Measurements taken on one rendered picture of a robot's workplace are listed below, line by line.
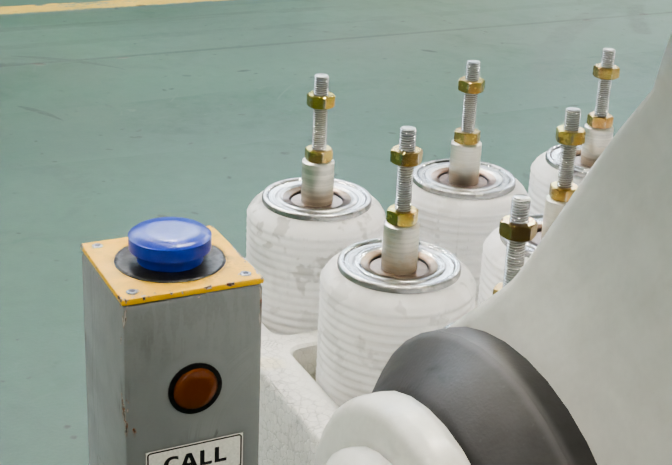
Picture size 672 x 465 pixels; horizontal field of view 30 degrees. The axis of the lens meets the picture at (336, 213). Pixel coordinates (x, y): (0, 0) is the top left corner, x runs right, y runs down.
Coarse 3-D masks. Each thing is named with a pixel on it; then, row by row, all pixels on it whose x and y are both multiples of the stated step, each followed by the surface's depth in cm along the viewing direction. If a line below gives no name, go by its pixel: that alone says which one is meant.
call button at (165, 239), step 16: (144, 224) 61; (160, 224) 61; (176, 224) 61; (192, 224) 61; (128, 240) 60; (144, 240) 59; (160, 240) 59; (176, 240) 59; (192, 240) 59; (208, 240) 60; (144, 256) 59; (160, 256) 59; (176, 256) 59; (192, 256) 59
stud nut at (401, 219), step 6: (390, 210) 75; (414, 210) 75; (390, 216) 75; (396, 216) 74; (402, 216) 74; (408, 216) 74; (414, 216) 75; (390, 222) 75; (396, 222) 75; (402, 222) 75; (408, 222) 75; (414, 222) 75
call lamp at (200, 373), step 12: (192, 372) 59; (204, 372) 60; (180, 384) 59; (192, 384) 59; (204, 384) 60; (216, 384) 60; (180, 396) 59; (192, 396) 60; (204, 396) 60; (192, 408) 60
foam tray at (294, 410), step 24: (264, 336) 83; (288, 336) 83; (312, 336) 83; (264, 360) 80; (288, 360) 80; (312, 360) 83; (264, 384) 78; (288, 384) 77; (312, 384) 77; (264, 408) 79; (288, 408) 75; (312, 408) 74; (336, 408) 75; (264, 432) 79; (288, 432) 76; (312, 432) 72; (264, 456) 80; (288, 456) 76; (312, 456) 73
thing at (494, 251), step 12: (492, 240) 82; (492, 252) 81; (504, 252) 80; (492, 264) 80; (504, 264) 79; (480, 276) 83; (492, 276) 80; (480, 288) 83; (492, 288) 81; (480, 300) 83
